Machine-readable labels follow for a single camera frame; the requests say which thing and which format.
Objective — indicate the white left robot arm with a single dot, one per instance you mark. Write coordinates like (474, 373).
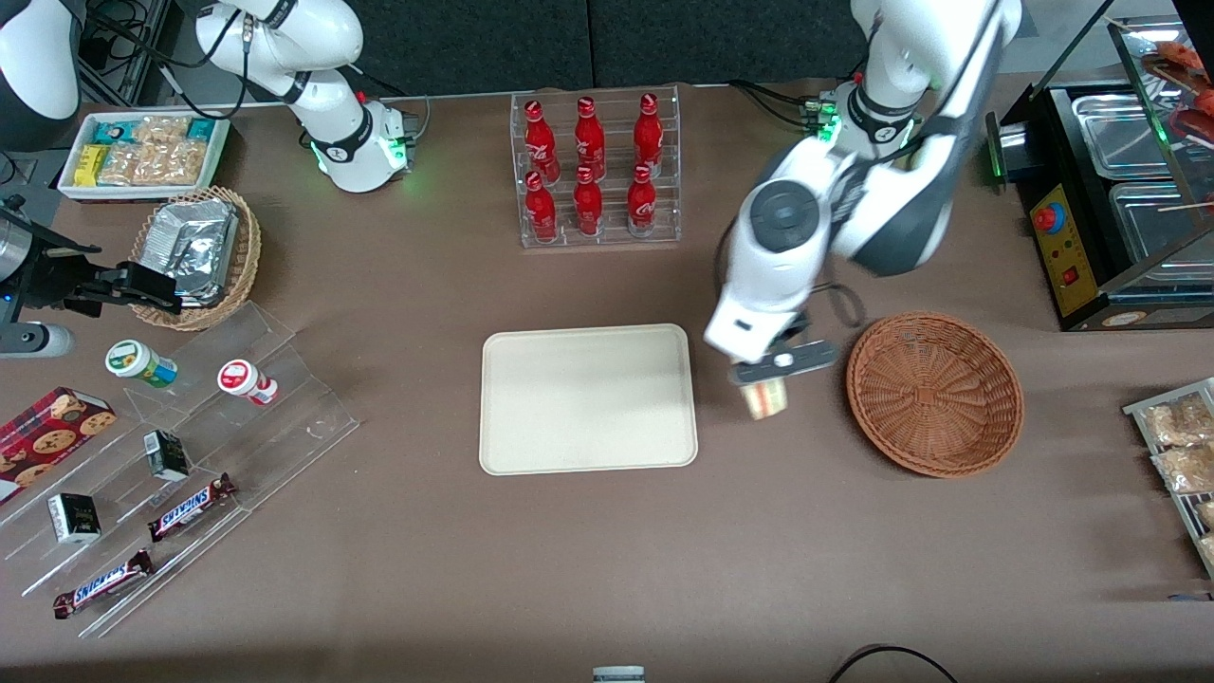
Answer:
(787, 285)

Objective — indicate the red cola bottle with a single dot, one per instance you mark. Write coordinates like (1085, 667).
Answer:
(648, 138)
(642, 204)
(589, 140)
(541, 211)
(588, 207)
(541, 142)

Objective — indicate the small black carton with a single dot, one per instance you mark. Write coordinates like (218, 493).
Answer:
(74, 518)
(167, 455)

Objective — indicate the Snickers chocolate bar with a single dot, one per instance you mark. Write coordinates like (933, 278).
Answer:
(102, 584)
(190, 507)

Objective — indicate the clear granola snack bag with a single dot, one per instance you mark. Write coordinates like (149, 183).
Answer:
(161, 130)
(174, 162)
(120, 164)

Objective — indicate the triangular sandwich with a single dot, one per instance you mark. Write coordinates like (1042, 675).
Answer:
(766, 400)

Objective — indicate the teal snack pack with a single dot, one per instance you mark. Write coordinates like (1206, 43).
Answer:
(201, 129)
(114, 133)

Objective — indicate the clear nut snack bag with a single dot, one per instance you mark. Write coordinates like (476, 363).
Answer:
(1207, 552)
(1206, 514)
(1186, 470)
(1176, 422)

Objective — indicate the orange hot snack food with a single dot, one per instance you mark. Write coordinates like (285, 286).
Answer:
(1197, 123)

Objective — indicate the white rectangular snack tray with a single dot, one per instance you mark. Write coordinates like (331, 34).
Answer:
(223, 156)

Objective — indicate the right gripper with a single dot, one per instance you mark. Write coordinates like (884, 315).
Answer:
(49, 281)

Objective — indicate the red lid cup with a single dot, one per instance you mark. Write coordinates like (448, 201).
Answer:
(239, 378)

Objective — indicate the grey cylindrical object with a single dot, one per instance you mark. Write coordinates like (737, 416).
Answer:
(618, 675)

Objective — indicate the light wicker basket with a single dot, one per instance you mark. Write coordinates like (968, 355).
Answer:
(248, 256)

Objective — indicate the green lid cup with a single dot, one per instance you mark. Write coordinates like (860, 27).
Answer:
(133, 360)

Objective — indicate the black food warmer case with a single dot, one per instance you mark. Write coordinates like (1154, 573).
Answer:
(1072, 275)

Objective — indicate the thin blue object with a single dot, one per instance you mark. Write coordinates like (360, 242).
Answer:
(1193, 597)

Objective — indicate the yellow snack pack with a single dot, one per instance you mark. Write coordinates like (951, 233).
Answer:
(90, 166)

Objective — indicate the brown wicker basket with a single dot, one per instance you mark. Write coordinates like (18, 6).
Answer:
(934, 394)

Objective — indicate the red tartan cookie box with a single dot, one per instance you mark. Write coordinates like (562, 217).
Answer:
(52, 441)

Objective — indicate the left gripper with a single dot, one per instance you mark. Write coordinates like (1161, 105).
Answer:
(796, 327)

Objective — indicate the clear acrylic stepped display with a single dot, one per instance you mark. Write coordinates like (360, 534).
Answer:
(285, 417)

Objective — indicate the cream plastic tray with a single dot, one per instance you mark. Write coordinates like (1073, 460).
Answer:
(588, 398)

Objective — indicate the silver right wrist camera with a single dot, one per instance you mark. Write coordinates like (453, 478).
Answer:
(33, 340)

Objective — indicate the silver foil packets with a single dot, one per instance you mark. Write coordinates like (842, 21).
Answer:
(194, 247)

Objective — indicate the clear acrylic bottle rack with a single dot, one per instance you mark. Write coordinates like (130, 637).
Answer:
(612, 90)

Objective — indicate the stainless steel pan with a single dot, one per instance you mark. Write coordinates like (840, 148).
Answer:
(1157, 232)
(1129, 133)

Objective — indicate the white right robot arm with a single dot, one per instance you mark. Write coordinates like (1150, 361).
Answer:
(353, 142)

